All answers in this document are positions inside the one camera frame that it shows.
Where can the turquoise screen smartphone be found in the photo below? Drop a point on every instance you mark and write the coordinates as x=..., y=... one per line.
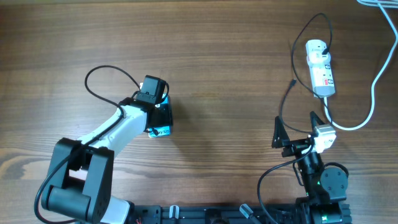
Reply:
x=156, y=135

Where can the white power strip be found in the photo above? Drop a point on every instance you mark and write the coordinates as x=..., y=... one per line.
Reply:
x=321, y=75

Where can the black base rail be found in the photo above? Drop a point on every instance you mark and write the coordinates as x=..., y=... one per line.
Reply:
x=279, y=213

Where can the white USB charger plug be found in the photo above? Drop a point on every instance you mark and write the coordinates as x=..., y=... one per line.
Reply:
x=317, y=58

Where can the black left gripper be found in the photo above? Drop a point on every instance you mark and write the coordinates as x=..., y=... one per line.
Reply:
x=165, y=116

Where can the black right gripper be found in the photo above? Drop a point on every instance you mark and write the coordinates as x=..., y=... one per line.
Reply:
x=298, y=146

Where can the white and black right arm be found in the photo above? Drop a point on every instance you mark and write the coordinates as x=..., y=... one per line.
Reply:
x=325, y=183

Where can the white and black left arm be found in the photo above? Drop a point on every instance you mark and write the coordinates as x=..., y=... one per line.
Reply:
x=79, y=180

